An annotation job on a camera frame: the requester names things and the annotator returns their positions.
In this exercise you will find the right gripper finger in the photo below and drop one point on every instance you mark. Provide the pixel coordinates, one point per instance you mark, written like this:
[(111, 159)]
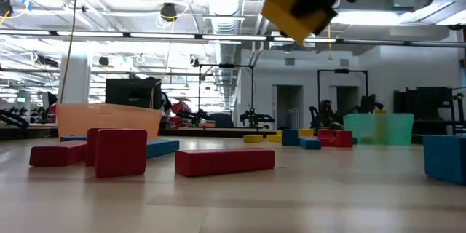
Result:
[(324, 5)]

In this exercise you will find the yellow wooden block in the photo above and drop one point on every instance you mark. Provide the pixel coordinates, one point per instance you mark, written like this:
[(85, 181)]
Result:
[(306, 133), (253, 139), (282, 11), (273, 138), (380, 127)]

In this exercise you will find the red arch wooden block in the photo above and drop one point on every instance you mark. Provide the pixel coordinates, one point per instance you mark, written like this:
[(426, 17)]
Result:
[(120, 153)]

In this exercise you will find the black background robot arm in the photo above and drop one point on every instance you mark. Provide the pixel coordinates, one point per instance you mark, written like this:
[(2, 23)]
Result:
[(255, 118), (14, 120), (193, 115)]

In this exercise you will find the person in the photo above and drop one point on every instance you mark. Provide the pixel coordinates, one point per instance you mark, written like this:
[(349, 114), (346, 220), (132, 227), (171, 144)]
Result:
[(324, 114)]

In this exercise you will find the long ceiling light bar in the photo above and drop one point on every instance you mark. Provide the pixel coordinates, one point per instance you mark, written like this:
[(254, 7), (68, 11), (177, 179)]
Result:
[(218, 37)]

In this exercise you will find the teal plastic bin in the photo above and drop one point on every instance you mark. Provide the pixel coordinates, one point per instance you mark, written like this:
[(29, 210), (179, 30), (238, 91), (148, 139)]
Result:
[(397, 129)]

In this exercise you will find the black shelving rack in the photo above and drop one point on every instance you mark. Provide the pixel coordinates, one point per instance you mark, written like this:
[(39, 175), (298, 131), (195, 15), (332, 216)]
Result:
[(429, 105)]

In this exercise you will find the black ceiling dome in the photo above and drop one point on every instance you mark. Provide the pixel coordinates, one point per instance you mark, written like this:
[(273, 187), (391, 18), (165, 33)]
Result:
[(168, 11)]

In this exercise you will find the red background object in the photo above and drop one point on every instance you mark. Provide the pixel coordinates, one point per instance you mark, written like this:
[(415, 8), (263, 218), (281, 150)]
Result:
[(180, 107)]

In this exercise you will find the black monitor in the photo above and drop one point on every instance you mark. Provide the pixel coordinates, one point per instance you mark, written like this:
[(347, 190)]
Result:
[(133, 92)]

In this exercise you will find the orange plastic bin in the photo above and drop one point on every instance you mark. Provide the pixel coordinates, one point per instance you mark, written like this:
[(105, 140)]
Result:
[(109, 118)]

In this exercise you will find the white column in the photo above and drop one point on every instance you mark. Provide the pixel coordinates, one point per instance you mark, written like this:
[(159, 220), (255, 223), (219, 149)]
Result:
[(74, 80)]

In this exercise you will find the black gantry frame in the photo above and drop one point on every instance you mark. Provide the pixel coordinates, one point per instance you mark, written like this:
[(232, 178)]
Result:
[(342, 70), (225, 65)]

